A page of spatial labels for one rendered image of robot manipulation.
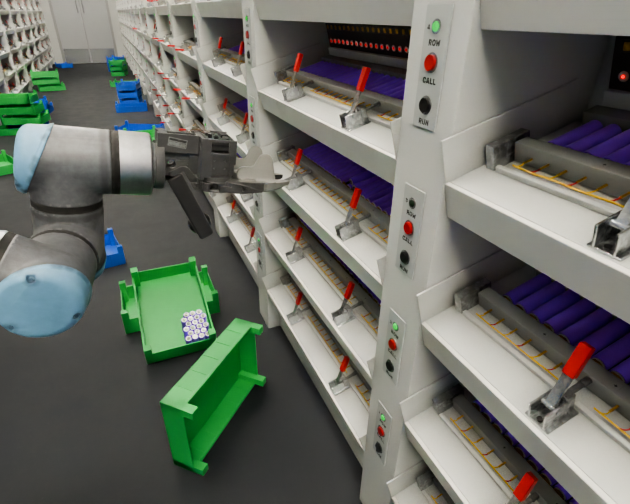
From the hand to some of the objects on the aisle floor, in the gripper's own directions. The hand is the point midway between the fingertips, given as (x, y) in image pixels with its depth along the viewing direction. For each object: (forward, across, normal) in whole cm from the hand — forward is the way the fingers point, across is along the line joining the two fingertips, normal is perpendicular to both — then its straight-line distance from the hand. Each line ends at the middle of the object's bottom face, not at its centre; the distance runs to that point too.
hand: (277, 183), depth 73 cm
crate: (-36, +109, +70) cm, 134 cm away
